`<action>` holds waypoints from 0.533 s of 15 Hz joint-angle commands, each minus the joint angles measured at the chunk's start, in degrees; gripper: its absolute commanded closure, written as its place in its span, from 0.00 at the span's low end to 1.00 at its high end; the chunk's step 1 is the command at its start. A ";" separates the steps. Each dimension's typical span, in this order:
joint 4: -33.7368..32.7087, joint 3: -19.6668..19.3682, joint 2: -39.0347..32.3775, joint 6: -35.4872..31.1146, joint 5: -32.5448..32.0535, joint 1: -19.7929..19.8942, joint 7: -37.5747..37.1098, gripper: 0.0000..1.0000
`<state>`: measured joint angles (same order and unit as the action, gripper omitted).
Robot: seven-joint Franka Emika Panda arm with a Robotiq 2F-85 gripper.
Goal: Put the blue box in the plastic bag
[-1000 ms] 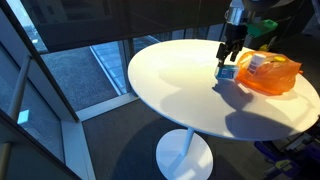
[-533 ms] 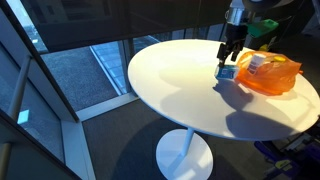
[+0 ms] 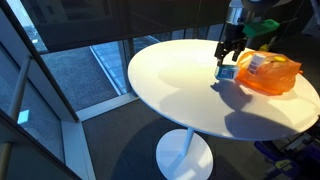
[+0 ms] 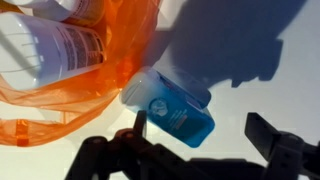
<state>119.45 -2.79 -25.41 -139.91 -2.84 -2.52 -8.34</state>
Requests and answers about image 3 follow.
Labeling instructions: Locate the yellow green object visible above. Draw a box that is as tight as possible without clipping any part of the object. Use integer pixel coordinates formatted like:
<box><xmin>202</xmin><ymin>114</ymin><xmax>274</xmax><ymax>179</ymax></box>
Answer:
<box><xmin>258</xmin><ymin>35</ymin><xmax>278</xmax><ymax>53</ymax></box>

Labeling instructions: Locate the dark window blind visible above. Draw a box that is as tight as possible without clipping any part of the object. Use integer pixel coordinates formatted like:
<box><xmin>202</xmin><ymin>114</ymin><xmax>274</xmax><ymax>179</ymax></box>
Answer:
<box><xmin>19</xmin><ymin>0</ymin><xmax>234</xmax><ymax>54</ymax></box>

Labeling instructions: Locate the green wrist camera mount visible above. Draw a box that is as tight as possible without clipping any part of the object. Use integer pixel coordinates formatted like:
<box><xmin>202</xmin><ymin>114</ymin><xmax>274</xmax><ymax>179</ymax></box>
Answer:
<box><xmin>242</xmin><ymin>18</ymin><xmax>281</xmax><ymax>38</ymax></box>

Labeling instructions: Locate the blue cardboard box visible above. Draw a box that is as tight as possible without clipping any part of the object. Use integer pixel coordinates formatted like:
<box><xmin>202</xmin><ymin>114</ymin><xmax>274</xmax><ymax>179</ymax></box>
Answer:
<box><xmin>214</xmin><ymin>64</ymin><xmax>241</xmax><ymax>81</ymax></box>

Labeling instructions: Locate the orange plastic bag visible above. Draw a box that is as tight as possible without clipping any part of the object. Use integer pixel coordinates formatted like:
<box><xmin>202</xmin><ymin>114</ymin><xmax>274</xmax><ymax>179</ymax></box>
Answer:
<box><xmin>234</xmin><ymin>50</ymin><xmax>304</xmax><ymax>97</ymax></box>

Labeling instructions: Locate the white round table base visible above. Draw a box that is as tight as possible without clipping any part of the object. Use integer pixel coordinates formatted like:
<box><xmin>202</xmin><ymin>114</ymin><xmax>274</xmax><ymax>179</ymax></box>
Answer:
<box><xmin>155</xmin><ymin>128</ymin><xmax>214</xmax><ymax>180</ymax></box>

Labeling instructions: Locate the yellow round item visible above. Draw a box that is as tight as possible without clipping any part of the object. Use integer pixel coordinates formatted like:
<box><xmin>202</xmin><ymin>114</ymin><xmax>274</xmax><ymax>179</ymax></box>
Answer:
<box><xmin>272</xmin><ymin>55</ymin><xmax>287</xmax><ymax>64</ymax></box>

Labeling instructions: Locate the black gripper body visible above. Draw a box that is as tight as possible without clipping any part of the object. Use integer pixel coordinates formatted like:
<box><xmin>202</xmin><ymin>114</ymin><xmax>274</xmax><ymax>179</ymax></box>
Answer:
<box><xmin>217</xmin><ymin>22</ymin><xmax>250</xmax><ymax>54</ymax></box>

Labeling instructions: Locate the white table pole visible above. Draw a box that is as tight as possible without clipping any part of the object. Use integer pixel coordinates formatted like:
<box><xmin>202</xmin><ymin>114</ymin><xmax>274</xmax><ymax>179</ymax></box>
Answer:
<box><xmin>179</xmin><ymin>127</ymin><xmax>196</xmax><ymax>158</ymax></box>

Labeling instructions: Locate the metal handrail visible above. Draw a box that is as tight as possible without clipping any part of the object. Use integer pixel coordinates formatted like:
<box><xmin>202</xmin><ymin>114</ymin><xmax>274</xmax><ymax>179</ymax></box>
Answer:
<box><xmin>0</xmin><ymin>54</ymin><xmax>33</xmax><ymax>180</ymax></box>

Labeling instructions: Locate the white bottle with label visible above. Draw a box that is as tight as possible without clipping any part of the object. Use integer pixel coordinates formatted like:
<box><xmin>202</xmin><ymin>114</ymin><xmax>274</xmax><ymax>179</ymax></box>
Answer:
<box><xmin>246</xmin><ymin>52</ymin><xmax>267</xmax><ymax>76</ymax></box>

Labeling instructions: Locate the purple and yellow equipment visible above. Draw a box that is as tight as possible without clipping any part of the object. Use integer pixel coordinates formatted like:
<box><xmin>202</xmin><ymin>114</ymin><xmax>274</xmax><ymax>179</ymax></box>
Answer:
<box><xmin>253</xmin><ymin>132</ymin><xmax>320</xmax><ymax>180</ymax></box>

